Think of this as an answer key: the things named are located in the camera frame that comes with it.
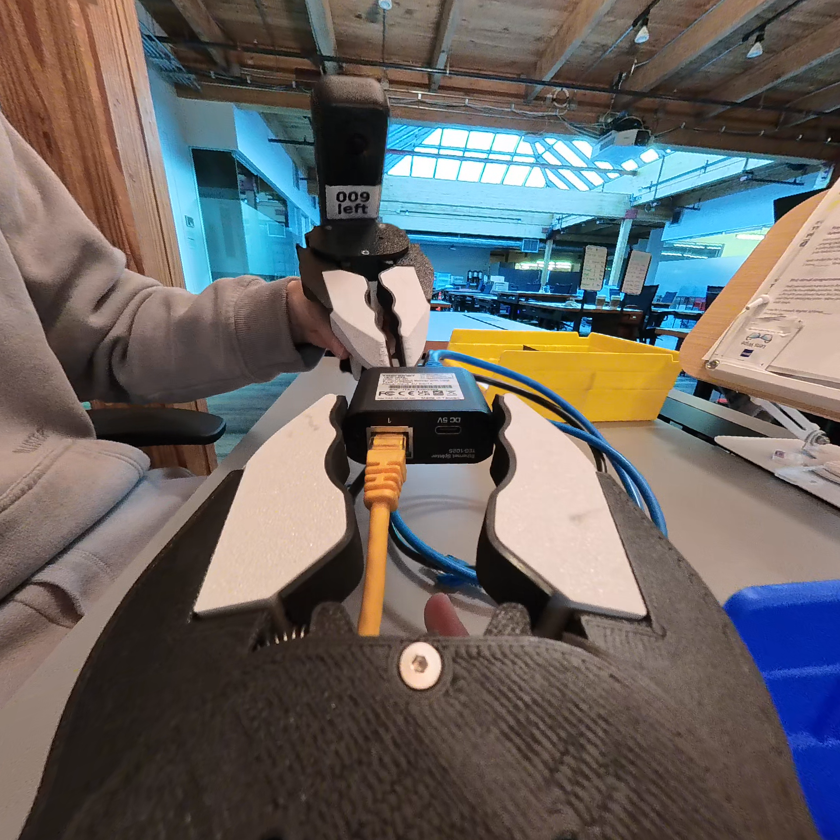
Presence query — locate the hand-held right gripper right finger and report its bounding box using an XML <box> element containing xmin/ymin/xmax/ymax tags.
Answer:
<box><xmin>476</xmin><ymin>394</ymin><xmax>648</xmax><ymax>618</ymax></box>

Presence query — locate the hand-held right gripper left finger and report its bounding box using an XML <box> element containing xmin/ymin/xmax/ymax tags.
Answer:
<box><xmin>195</xmin><ymin>394</ymin><xmax>364</xmax><ymax>619</ymax></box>

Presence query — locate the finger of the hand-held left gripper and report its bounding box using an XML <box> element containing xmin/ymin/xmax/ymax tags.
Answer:
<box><xmin>382</xmin><ymin>265</ymin><xmax>431</xmax><ymax>368</ymax></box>
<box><xmin>323</xmin><ymin>269</ymin><xmax>399</xmax><ymax>380</ymax></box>

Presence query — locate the blue ethernet cable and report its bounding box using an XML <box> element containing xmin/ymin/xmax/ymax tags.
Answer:
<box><xmin>390</xmin><ymin>351</ymin><xmax>669</xmax><ymax>587</ymax></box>

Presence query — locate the black ethernet splitter box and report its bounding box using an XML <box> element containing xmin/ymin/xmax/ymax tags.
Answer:
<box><xmin>341</xmin><ymin>366</ymin><xmax>496</xmax><ymax>466</ymax></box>

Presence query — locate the yellow ethernet cable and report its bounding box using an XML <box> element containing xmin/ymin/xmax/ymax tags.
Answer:
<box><xmin>357</xmin><ymin>427</ymin><xmax>411</xmax><ymax>637</ymax></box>

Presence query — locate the black cable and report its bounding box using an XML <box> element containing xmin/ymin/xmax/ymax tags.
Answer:
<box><xmin>471</xmin><ymin>373</ymin><xmax>609</xmax><ymax>475</ymax></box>

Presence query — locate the grey desk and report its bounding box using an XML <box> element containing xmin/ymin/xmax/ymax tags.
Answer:
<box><xmin>0</xmin><ymin>311</ymin><xmax>840</xmax><ymax>840</ymax></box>

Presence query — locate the person's left hand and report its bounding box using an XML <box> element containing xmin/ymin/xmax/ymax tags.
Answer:
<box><xmin>286</xmin><ymin>280</ymin><xmax>352</xmax><ymax>362</ymax></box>

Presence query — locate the person's right hand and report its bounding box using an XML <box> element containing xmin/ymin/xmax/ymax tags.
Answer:
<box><xmin>423</xmin><ymin>594</ymin><xmax>471</xmax><ymax>637</ymax></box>

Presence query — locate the yellow plastic bin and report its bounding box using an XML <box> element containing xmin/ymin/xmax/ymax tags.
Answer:
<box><xmin>499</xmin><ymin>332</ymin><xmax>682</xmax><ymax>421</ymax></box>
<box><xmin>446</xmin><ymin>328</ymin><xmax>590</xmax><ymax>361</ymax></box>

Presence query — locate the black chair armrest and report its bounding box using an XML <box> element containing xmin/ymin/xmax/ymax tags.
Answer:
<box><xmin>88</xmin><ymin>407</ymin><xmax>227</xmax><ymax>448</ymax></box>

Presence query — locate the row of background tables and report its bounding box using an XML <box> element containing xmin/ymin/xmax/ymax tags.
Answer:
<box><xmin>430</xmin><ymin>286</ymin><xmax>706</xmax><ymax>343</ymax></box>

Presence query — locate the white document holder base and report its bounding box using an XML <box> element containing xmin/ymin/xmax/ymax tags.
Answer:
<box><xmin>714</xmin><ymin>399</ymin><xmax>840</xmax><ymax>510</ymax></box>

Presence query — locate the person's grey clothed body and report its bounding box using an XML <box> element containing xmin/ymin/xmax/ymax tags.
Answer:
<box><xmin>0</xmin><ymin>112</ymin><xmax>221</xmax><ymax>710</ymax></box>

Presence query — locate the ceiling projector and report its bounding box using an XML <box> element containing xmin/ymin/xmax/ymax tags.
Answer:
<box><xmin>592</xmin><ymin>117</ymin><xmax>653</xmax><ymax>153</ymax></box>

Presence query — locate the wooden document holder board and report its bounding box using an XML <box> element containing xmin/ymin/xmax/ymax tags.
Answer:
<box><xmin>679</xmin><ymin>172</ymin><xmax>840</xmax><ymax>422</ymax></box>

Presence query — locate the blue plastic bin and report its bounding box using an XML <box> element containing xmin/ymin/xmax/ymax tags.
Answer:
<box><xmin>723</xmin><ymin>580</ymin><xmax>840</xmax><ymax>840</ymax></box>

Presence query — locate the printed instruction sheet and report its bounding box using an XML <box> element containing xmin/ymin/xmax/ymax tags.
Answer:
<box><xmin>704</xmin><ymin>190</ymin><xmax>840</xmax><ymax>396</ymax></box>

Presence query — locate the wooden door frame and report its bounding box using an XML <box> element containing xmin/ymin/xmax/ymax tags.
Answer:
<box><xmin>0</xmin><ymin>0</ymin><xmax>219</xmax><ymax>475</ymax></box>

